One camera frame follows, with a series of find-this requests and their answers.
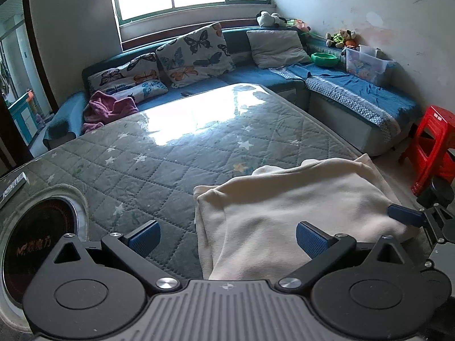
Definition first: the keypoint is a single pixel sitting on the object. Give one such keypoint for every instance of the clear plastic storage box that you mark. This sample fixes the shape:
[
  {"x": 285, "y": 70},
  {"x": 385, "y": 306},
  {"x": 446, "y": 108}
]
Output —
[{"x": 368, "y": 67}]

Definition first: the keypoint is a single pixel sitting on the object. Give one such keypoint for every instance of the round black table heater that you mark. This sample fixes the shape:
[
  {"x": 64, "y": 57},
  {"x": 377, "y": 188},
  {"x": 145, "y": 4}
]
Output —
[{"x": 31, "y": 240}]

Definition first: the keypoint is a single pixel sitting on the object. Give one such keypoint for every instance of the grey plain pillow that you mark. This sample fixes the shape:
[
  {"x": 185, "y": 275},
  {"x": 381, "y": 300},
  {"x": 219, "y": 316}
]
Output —
[{"x": 276, "y": 48}]

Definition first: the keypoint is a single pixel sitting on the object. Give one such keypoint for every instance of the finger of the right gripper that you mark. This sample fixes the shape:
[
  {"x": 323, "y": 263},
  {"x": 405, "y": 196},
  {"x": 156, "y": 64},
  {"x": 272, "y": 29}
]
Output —
[{"x": 411, "y": 217}]

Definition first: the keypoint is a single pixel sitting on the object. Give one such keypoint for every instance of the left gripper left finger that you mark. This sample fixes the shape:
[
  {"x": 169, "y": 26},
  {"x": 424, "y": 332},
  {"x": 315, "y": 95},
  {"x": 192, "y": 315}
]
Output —
[{"x": 129, "y": 253}]

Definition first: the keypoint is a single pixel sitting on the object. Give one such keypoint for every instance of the butterfly pillow right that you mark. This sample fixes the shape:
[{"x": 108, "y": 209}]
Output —
[{"x": 196, "y": 56}]

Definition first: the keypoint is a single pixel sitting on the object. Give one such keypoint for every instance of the pink crumpled garment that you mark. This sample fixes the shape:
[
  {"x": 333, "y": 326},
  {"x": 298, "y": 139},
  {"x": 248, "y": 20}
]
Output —
[{"x": 103, "y": 109}]

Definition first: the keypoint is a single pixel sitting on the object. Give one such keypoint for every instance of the green bowl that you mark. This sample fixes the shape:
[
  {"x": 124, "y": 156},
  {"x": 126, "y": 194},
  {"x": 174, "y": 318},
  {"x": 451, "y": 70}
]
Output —
[{"x": 324, "y": 59}]

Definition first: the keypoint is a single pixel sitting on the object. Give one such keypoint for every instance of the small plush toys pile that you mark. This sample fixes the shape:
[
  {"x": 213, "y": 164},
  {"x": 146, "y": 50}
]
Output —
[{"x": 342, "y": 38}]

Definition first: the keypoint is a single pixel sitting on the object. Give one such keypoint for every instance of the cream white garment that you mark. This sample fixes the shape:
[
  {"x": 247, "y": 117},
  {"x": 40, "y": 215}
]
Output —
[{"x": 246, "y": 227}]

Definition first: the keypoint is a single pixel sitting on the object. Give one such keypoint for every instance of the white plush toy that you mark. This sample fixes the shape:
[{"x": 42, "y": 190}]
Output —
[{"x": 268, "y": 20}]

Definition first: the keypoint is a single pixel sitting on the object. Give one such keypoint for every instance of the patterned sofa edge cover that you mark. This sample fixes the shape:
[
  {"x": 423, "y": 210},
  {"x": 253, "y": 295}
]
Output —
[{"x": 388, "y": 126}]

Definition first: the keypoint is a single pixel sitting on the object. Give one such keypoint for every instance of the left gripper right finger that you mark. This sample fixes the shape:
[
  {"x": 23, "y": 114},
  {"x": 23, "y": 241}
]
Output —
[{"x": 325, "y": 252}]

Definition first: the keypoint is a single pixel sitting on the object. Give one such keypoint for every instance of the grey quilted star table cover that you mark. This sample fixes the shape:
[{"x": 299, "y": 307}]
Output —
[{"x": 146, "y": 166}]

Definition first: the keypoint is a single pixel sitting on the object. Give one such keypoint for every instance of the blue corner sofa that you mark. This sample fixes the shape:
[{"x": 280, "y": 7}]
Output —
[{"x": 289, "y": 83}]

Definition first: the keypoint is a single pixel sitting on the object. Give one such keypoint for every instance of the blue cabinet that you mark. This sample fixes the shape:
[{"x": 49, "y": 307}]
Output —
[{"x": 25, "y": 116}]

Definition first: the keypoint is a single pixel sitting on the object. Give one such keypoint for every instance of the butterfly pillow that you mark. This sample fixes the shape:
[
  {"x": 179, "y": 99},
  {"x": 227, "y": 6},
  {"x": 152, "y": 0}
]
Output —
[
  {"x": 138, "y": 79},
  {"x": 196, "y": 56}
]

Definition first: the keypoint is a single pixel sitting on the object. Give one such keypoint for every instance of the red plastic stool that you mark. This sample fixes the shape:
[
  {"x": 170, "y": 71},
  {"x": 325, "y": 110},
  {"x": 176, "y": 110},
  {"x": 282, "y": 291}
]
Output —
[{"x": 429, "y": 149}]

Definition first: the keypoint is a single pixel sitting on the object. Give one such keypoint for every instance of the grey remote control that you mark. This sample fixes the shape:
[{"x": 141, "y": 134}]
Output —
[{"x": 13, "y": 188}]

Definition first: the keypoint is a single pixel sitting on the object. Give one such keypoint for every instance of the butterfly pillow left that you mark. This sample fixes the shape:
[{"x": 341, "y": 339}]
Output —
[{"x": 138, "y": 79}]

